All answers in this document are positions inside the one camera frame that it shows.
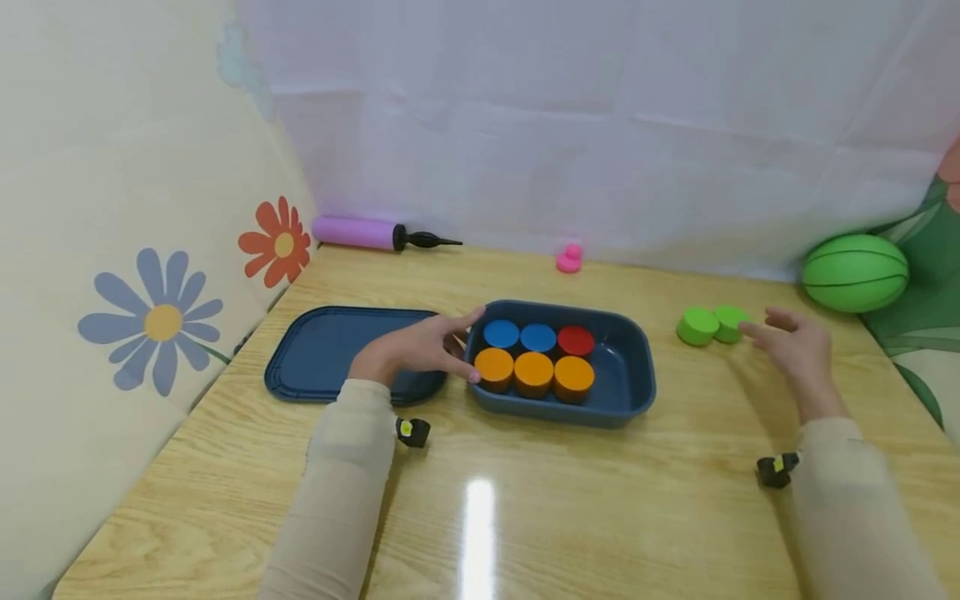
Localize blue round disc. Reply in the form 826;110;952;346
482;319;521;351
520;323;558;356

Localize green ball with black lines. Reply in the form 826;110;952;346
801;233;911;315

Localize purple and black hand pump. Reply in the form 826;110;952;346
311;214;464;253

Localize person's right forearm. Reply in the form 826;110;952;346
791;417;945;600

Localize red round disc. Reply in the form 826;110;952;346
557;325;596;358

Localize person's left hand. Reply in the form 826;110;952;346
350;306;488;388

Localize green round disc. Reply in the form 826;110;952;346
712;304;750;344
677;306;720;348

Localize orange round disc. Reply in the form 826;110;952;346
513;351;555;400
553;356;595;406
473;347;516;394

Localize dark blue container lid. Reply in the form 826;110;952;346
263;306;450;408

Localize dark blue rectangular container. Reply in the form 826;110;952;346
463;300;658;430

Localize person's left forearm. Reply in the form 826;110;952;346
257;379;398;600

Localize person's right hand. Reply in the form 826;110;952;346
739;306;851;426

